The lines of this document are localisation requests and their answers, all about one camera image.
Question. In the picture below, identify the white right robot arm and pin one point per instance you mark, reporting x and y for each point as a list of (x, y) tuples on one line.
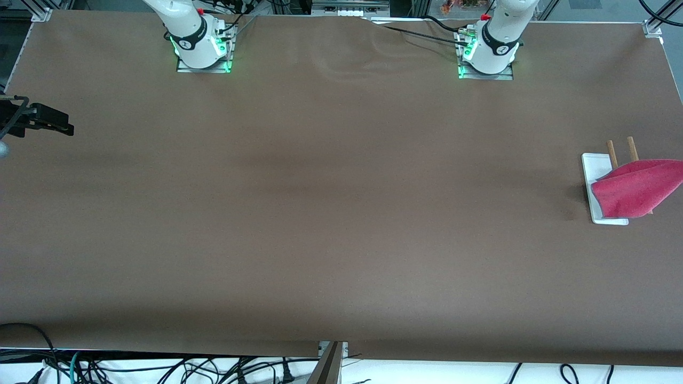
[(187, 32)]

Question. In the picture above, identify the grey metal table post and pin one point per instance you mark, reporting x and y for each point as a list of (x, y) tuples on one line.
[(326, 365)]

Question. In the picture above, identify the orange objects behind table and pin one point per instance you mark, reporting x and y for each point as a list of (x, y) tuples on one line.
[(461, 5)]

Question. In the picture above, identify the aluminium frame corner bracket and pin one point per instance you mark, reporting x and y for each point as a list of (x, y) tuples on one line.
[(653, 29), (42, 14)]

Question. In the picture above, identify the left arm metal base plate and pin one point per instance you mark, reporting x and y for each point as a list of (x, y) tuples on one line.
[(507, 76)]

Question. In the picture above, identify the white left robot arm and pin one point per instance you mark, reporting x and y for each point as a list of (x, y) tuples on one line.
[(499, 37)]

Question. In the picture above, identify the grey device behind table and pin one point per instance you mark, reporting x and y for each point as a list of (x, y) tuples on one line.
[(349, 7)]

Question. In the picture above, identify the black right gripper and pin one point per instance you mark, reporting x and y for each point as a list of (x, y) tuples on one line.
[(10, 117)]

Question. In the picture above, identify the white towel rack base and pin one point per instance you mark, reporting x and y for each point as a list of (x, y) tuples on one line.
[(592, 165)]

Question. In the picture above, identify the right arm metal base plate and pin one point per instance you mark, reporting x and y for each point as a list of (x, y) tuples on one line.
[(224, 66)]

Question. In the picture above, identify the pink towel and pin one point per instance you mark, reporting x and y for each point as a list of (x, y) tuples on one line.
[(635, 186)]

